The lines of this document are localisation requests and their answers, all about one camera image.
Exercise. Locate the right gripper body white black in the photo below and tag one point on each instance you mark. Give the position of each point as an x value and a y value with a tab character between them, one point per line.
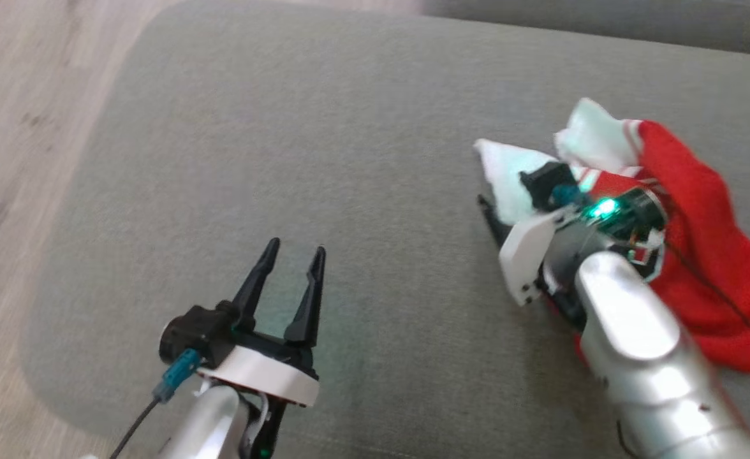
534	255

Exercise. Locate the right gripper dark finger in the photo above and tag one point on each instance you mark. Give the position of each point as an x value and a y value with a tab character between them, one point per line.
495	223

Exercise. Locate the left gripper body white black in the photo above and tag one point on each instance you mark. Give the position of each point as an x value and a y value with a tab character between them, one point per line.
266	373

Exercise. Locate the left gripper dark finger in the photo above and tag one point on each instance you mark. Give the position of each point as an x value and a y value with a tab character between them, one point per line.
257	280
308	299

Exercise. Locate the red white basketball jersey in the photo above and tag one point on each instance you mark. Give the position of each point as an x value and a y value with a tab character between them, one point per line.
700	210

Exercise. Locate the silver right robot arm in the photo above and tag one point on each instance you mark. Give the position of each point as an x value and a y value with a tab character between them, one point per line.
643	344

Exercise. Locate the grey fabric sofa seat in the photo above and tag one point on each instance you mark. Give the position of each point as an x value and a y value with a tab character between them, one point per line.
349	159

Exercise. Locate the grey sofa cushion with seam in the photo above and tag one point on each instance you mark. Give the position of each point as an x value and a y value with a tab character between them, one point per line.
604	19

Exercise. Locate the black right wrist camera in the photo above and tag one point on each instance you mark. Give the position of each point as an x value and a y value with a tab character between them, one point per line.
547	185

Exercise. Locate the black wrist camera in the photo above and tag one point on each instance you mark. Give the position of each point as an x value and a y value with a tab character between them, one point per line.
193	331
547	185

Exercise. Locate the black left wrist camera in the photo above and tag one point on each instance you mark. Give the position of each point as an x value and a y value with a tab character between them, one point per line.
193	331

